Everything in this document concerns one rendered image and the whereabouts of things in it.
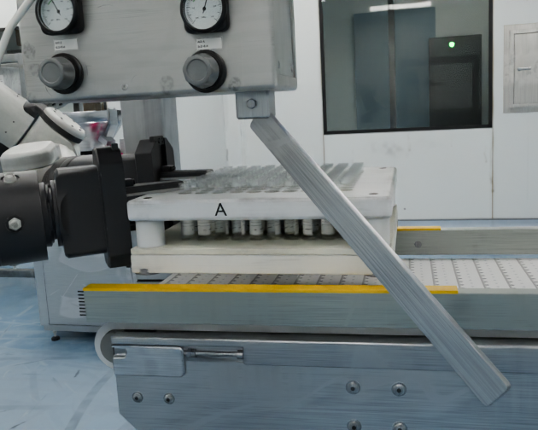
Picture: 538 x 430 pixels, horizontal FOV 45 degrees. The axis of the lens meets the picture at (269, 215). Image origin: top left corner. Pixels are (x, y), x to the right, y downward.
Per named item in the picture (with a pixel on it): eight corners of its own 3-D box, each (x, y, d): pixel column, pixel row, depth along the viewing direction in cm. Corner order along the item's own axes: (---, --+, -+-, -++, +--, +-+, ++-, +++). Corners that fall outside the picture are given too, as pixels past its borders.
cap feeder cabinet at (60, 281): (38, 343, 323) (21, 194, 310) (95, 308, 377) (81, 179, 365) (155, 348, 308) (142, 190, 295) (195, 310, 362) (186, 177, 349)
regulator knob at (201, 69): (177, 93, 50) (172, 36, 49) (188, 94, 52) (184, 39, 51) (219, 91, 49) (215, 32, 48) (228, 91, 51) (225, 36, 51)
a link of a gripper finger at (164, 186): (186, 189, 65) (125, 196, 63) (179, 187, 68) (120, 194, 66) (184, 174, 65) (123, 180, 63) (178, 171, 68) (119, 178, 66)
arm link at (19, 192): (112, 142, 68) (-10, 152, 64) (124, 143, 59) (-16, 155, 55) (125, 258, 70) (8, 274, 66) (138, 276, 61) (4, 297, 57)
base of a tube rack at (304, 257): (397, 223, 80) (397, 203, 79) (393, 275, 56) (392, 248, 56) (208, 224, 85) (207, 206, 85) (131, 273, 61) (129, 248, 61)
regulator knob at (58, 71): (33, 95, 52) (27, 37, 52) (49, 95, 55) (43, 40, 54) (72, 92, 52) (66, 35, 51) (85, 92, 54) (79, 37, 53)
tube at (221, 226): (230, 255, 64) (227, 181, 63) (227, 258, 63) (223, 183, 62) (219, 255, 65) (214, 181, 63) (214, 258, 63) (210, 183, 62)
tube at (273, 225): (283, 256, 63) (279, 180, 62) (280, 258, 62) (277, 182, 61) (270, 255, 63) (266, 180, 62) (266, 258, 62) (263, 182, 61)
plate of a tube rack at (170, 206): (397, 183, 79) (396, 165, 79) (392, 218, 55) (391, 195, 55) (206, 187, 84) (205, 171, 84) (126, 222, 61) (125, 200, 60)
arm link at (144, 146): (180, 133, 82) (101, 138, 87) (141, 137, 73) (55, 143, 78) (190, 229, 84) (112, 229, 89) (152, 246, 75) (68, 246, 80)
